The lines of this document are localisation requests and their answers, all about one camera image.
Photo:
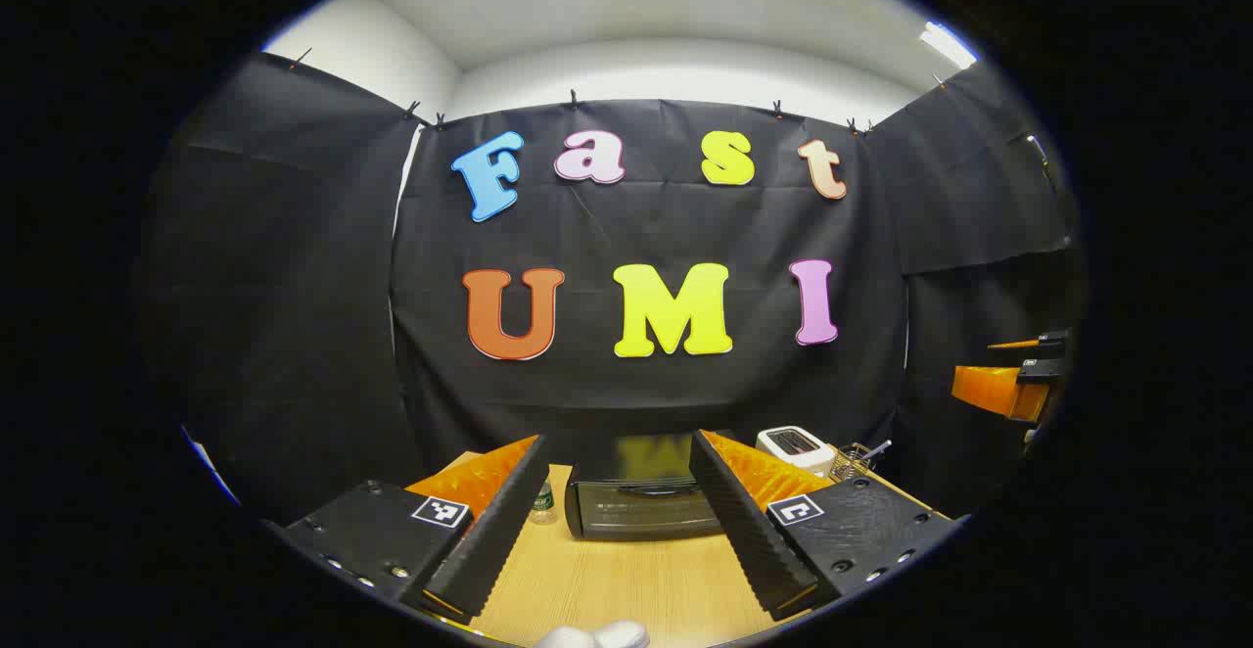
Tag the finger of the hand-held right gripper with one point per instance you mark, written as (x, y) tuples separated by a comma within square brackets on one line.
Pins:
[(1047, 340), (989, 389)]

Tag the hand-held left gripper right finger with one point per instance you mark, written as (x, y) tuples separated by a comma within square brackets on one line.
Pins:
[(749, 531)]

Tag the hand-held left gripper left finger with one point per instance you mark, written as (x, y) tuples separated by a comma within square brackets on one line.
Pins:
[(494, 540)]

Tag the black electric oven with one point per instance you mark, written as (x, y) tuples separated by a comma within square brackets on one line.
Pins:
[(636, 506)]

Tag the clear plastic water bottle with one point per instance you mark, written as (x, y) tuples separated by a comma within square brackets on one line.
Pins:
[(544, 503)]

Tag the white toaster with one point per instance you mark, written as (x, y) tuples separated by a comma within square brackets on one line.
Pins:
[(795, 447)]

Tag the metal spoon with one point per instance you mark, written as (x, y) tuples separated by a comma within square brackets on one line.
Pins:
[(876, 449)]

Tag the black backdrop cloth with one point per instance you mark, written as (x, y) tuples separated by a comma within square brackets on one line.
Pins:
[(646, 393)]

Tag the ceiling light panel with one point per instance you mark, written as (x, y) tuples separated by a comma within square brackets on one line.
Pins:
[(948, 44)]

